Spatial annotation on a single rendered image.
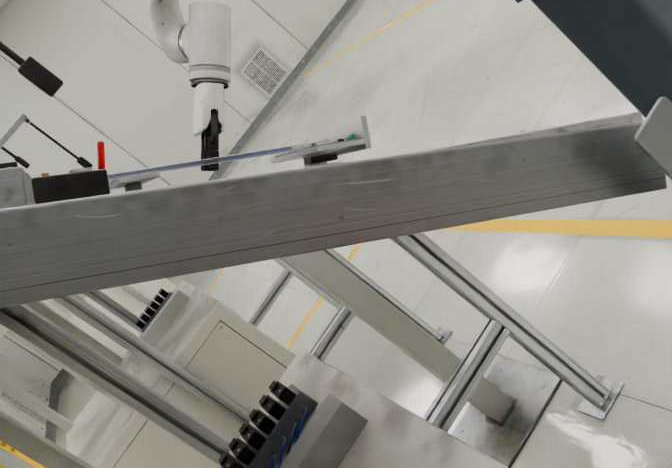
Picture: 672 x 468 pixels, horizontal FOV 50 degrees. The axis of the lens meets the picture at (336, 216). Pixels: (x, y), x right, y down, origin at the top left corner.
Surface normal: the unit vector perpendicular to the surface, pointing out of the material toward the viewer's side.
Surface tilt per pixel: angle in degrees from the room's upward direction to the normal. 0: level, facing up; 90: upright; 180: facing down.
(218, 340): 90
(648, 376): 0
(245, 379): 90
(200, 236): 90
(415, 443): 0
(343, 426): 90
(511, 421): 0
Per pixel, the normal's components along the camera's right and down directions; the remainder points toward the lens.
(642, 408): -0.75, -0.61
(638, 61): -0.47, 0.77
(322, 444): 0.35, 0.00
